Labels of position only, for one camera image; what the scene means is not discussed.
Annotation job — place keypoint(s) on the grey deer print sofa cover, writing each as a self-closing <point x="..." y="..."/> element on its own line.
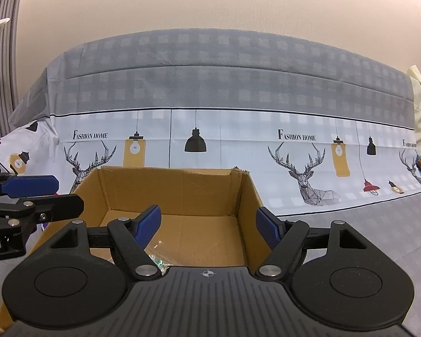
<point x="324" y="134"/>

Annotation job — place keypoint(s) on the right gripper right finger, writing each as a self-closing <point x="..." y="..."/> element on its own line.
<point x="334" y="274"/>

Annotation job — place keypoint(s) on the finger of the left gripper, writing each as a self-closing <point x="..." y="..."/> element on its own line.
<point x="15" y="186"/>
<point x="43" y="209"/>

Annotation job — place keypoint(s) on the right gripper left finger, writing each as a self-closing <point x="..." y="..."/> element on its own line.
<point x="82" y="273"/>

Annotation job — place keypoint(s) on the brown cardboard box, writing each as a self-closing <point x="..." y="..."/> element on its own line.
<point x="207" y="216"/>

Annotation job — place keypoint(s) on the clear bag of candies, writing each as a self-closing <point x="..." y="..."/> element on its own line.
<point x="156" y="252"/>

